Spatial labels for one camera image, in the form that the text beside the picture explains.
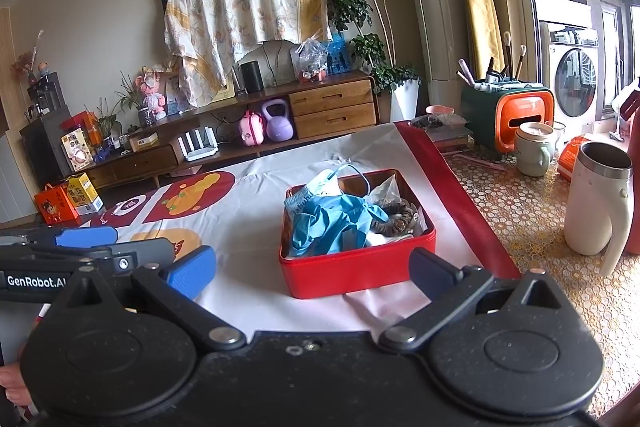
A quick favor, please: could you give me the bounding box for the yellow carton box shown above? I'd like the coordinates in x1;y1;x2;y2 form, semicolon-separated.
66;173;106;214

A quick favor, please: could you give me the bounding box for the white insulated mug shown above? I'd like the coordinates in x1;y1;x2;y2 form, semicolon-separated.
564;142;633;277

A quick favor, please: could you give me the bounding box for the green orange desktop organizer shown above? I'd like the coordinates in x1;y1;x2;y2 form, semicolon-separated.
460;82;555;155

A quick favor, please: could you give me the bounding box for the person's left hand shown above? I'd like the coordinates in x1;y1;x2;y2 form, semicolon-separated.
0;364;34;411

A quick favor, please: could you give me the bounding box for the white tall planter pot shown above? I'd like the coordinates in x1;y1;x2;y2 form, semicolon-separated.
389;78;421;122

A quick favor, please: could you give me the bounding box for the cluster of makeup brushes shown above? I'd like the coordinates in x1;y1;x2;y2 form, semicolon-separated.
456;32;527;90

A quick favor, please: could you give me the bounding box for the black smart speaker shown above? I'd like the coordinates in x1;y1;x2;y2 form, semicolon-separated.
240;61;263;94

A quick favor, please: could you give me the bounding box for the white washing machine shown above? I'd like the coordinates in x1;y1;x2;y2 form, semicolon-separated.
540;22;601;122

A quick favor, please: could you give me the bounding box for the blue box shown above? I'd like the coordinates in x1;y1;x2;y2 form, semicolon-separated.
325;33;352;75

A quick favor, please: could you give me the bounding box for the small white wooden box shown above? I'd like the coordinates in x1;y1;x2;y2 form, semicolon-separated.
129;133;160;152

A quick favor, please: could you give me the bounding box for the black low cabinet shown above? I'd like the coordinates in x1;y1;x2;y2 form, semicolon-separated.
20;107;76;180

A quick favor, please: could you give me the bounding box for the brown hair scrunchie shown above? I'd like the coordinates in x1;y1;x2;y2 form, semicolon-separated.
374;202;420;235

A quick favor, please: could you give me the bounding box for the white yellow snack box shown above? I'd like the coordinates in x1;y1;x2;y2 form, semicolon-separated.
61;132;96;172

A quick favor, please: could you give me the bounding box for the pink toy backpack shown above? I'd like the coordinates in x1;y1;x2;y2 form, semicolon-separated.
238;109;266;148

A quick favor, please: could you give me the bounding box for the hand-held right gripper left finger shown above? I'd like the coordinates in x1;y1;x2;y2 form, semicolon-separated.
50;245;248;353

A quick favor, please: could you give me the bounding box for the vase with dried flowers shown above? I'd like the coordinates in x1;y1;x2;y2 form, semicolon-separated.
12;29;53;80

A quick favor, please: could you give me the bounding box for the yellow patterned tablecloth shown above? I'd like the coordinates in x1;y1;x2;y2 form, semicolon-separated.
442;152;640;418

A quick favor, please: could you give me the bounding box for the purple kettlebell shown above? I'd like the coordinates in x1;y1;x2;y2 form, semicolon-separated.
261;99;294;142

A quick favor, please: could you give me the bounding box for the dark red bottle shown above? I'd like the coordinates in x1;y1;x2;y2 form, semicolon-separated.
622;77;640;255

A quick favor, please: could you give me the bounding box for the wooden television cabinet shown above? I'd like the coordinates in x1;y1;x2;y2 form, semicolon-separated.
87;69;377;190

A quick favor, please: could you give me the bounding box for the black coffee machine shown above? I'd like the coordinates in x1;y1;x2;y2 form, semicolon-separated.
26;72;63;118

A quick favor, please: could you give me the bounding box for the wooden wall cabinet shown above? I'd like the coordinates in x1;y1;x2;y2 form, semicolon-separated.
0;7;26;132

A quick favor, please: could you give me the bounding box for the cream standing air conditioner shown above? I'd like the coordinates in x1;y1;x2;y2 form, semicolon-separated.
395;0;471;108

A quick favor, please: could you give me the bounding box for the pink plush doll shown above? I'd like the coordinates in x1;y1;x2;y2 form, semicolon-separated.
135;64;168;120

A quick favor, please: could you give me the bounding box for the red tin box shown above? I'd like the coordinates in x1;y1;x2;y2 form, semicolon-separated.
279;168;437;300

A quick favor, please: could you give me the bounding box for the clear plastic bag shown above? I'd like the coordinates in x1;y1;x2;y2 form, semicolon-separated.
367;173;402;214

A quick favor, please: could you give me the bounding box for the orange packet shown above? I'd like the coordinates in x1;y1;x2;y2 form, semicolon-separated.
557;135;586;180

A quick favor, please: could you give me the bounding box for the white shell shaped board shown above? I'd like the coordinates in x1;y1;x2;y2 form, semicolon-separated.
232;39;301;90

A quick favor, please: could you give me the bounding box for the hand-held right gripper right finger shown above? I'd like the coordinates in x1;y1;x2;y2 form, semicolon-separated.
378;248;571;353

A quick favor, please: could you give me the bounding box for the stack of books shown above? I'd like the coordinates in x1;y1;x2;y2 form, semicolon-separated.
410;114;476;155

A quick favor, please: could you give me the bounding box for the small potted orchid plant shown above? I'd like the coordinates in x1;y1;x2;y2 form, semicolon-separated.
114;72;153;128

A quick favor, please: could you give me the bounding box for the orange red box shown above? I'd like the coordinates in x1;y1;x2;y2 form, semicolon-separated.
60;111;103;148

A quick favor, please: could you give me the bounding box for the clear glass cup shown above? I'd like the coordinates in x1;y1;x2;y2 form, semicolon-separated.
547;121;567;152

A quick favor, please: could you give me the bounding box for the orange gift box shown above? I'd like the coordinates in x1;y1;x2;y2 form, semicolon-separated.
34;183;80;226

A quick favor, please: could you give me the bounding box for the clear bag of small things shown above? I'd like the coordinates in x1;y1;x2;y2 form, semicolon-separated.
296;38;331;82

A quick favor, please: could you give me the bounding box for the light green lidded mug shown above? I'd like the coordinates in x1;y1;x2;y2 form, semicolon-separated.
515;122;557;178

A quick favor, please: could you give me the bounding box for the small green potted plant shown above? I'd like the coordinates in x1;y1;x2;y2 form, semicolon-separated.
95;109;123;142

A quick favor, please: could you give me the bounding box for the white router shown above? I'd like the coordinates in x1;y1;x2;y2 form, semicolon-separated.
177;129;221;162

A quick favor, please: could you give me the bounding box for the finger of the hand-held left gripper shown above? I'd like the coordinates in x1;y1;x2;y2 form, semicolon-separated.
80;238;174;279
25;227;120;250

